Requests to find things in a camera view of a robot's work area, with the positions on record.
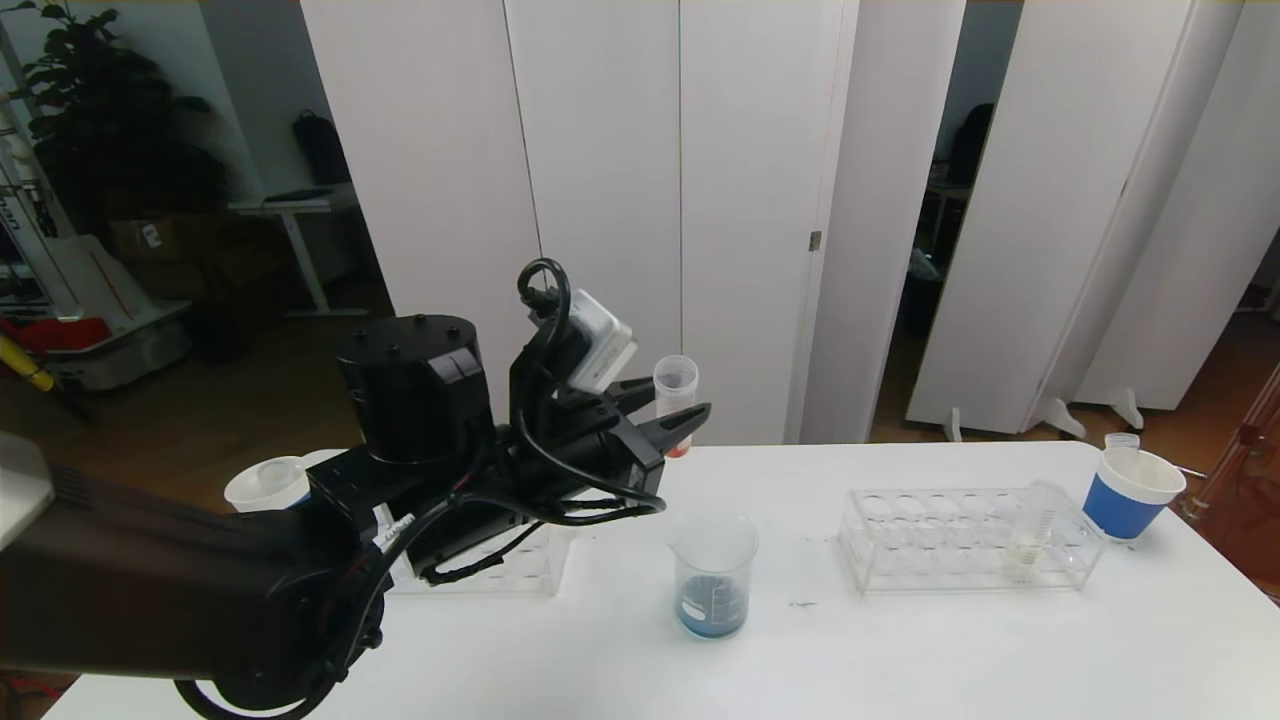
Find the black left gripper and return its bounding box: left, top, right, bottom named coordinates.
left=526, top=375, right=712, bottom=506

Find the pale liquid test tube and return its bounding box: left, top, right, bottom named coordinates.
left=1005, top=481, right=1067, bottom=581

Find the clear glass beaker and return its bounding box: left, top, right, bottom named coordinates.
left=670, top=512, right=761, bottom=644

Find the clear acrylic test tube rack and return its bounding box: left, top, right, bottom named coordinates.
left=838, top=487, right=1107, bottom=597
left=385, top=490, right=575, bottom=599

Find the white partition panel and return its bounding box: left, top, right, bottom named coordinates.
left=1073, top=0, right=1280, bottom=413
left=503, top=0, right=684, bottom=448
left=300, top=0, right=571, bottom=449
left=680, top=0, right=861, bottom=447
left=905, top=0, right=1198, bottom=437
left=1020, top=0, right=1248, bottom=433
left=798, top=0, right=969, bottom=446

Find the blue and white paper cup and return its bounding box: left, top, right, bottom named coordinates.
left=224, top=452, right=313, bottom=514
left=1082, top=447, right=1187, bottom=542

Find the black chair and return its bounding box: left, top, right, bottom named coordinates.
left=943, top=104, right=998, bottom=189

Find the white standing desk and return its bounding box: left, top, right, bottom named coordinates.
left=228, top=188, right=371, bottom=321

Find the black backpack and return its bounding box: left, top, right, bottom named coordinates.
left=291, top=110, right=353, bottom=187

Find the black bin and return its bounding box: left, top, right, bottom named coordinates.
left=188, top=298, right=253, bottom=365

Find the brown cardboard box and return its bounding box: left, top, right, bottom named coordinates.
left=108, top=213, right=206, bottom=266

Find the grey plastic crate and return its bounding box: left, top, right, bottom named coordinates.
left=45, top=318, right=193, bottom=393

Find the white flat board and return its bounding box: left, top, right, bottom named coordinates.
left=40, top=235, right=191, bottom=331

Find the red plastic item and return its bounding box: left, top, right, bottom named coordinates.
left=0, top=316, right=111, bottom=357

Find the dark green potted plant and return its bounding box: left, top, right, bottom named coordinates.
left=8, top=0, right=229, bottom=241

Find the white upright machine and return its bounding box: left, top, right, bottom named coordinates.
left=0, top=90, right=81, bottom=321

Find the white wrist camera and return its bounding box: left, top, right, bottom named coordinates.
left=560, top=289, right=639, bottom=397

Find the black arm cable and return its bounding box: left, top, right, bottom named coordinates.
left=175, top=258, right=669, bottom=720

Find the transparent acrylic frame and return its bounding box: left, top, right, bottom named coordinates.
left=1185, top=360, right=1280, bottom=601

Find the yellow handled tool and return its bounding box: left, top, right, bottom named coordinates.
left=0, top=333, right=56, bottom=393

